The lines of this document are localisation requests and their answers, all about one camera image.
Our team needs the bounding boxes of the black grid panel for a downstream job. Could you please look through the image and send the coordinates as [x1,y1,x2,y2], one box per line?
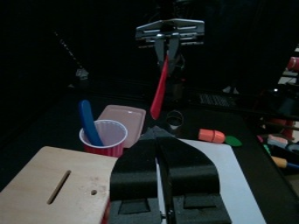
[199,92,236,108]

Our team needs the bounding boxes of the small black cylinder cup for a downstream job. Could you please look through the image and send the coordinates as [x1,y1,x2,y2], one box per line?
[164,109,184,130]

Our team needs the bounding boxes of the yellow and blue toy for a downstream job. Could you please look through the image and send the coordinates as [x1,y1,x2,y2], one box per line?
[271,155,299,172]

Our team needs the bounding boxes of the wooden box with red front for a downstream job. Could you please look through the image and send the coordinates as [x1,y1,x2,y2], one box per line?
[0,145,119,224]

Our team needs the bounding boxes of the red can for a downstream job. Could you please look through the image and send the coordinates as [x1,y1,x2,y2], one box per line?
[286,56,299,73]

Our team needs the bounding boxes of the pink rectangular plate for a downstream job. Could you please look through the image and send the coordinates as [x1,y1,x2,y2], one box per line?
[96,104,147,149]

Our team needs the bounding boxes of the white frame foot bracket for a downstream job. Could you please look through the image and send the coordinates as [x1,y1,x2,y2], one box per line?
[75,67,91,81]

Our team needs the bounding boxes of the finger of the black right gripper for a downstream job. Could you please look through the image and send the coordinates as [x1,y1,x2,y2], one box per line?
[167,35,183,70]
[153,35,168,68]

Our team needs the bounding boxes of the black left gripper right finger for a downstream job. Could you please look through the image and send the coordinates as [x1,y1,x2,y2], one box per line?
[155,134,234,224]

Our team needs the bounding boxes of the blue toy knife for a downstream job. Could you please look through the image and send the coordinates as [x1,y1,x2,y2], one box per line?
[77,99,105,147]

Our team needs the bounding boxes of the pink and grey toy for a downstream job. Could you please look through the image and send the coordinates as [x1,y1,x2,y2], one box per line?
[266,133,290,149]

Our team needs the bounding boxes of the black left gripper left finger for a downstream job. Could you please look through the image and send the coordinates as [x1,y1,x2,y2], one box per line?
[107,126,164,224]

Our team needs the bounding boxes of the red plastic cup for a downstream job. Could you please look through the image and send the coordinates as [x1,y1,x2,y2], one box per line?
[79,118,129,158]

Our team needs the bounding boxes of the green toy leaf piece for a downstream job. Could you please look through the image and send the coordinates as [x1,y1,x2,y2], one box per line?
[224,135,243,148]

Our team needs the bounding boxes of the orange toy food piece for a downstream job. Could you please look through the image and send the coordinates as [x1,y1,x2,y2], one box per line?
[198,128,227,144]

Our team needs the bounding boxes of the red toy knife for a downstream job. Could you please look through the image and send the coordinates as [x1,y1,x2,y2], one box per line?
[148,52,172,121]

